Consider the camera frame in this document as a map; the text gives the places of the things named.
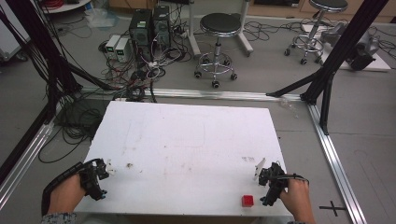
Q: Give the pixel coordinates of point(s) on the long aluminium floor rail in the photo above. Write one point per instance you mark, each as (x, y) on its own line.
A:
(218, 94)

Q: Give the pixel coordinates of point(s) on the clear plastic bag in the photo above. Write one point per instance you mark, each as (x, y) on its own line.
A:
(101, 17)

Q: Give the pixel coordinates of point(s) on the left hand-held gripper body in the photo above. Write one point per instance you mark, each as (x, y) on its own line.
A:
(91, 177)

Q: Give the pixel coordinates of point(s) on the white cabinet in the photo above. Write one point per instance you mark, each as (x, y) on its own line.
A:
(9, 37)

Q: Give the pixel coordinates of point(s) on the person's left hand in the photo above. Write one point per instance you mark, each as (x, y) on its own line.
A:
(67, 194)

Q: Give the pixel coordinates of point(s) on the clear plastic scrap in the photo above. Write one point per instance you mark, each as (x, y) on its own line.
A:
(288, 105)

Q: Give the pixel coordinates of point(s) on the black computer tower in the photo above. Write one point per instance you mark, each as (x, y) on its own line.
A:
(140, 29)
(162, 25)

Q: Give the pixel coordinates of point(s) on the black round chrome stool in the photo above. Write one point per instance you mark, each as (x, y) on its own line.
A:
(328, 4)
(220, 24)

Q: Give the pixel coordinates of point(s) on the grey device on white board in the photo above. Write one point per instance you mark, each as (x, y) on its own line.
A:
(361, 46)

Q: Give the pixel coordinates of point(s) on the red cube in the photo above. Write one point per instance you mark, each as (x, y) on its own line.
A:
(247, 201)

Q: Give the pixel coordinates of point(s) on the white table leg frame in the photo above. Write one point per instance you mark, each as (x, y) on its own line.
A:
(194, 37)

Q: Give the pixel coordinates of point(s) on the white bench power supply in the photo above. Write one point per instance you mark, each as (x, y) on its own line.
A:
(122, 49)
(112, 45)

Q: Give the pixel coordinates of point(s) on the person's right hand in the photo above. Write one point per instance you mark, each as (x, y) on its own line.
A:
(298, 197)

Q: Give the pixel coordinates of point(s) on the black braced frame post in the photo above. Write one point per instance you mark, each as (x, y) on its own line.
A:
(342, 49)

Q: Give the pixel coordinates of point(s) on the round white table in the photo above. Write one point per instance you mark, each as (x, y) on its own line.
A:
(67, 6)

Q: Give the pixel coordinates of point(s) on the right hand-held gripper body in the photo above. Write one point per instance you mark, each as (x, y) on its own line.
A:
(274, 182)

